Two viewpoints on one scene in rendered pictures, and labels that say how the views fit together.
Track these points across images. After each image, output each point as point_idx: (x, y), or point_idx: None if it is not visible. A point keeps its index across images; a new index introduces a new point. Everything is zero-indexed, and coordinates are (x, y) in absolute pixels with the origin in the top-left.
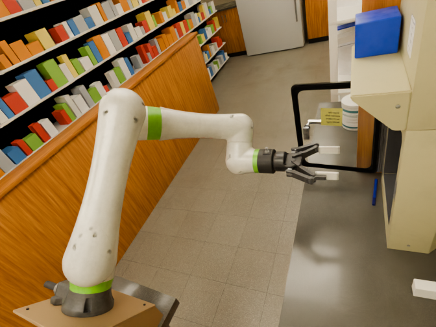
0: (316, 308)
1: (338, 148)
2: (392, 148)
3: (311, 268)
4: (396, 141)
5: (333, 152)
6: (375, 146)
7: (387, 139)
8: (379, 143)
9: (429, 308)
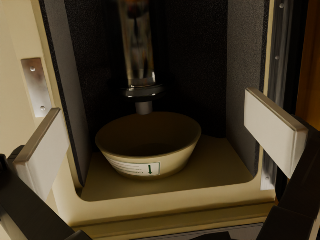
0: None
1: (245, 122)
2: (256, 10)
3: None
4: (252, 38)
5: (254, 107)
6: (298, 5)
7: (261, 48)
8: (292, 17)
9: None
